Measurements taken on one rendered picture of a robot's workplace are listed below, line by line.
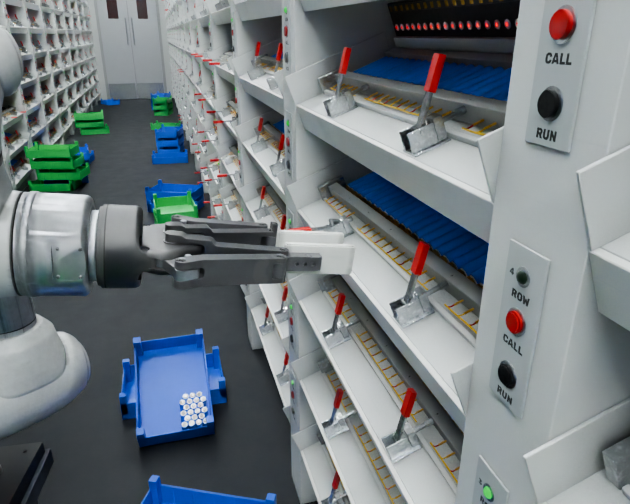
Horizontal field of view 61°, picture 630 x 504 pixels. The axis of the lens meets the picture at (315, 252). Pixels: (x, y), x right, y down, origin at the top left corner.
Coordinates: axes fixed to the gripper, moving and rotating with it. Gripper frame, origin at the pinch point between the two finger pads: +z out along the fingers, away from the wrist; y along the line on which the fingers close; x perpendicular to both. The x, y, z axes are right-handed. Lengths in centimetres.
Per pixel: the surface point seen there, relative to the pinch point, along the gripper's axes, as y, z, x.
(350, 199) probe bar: -32.7, 15.5, -3.1
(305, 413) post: -45, 18, -55
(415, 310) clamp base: 0.6, 12.2, -6.3
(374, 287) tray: -9.2, 11.5, -8.1
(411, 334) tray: 2.5, 11.3, -8.2
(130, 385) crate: -104, -21, -87
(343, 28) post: -45, 14, 23
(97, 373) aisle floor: -114, -32, -89
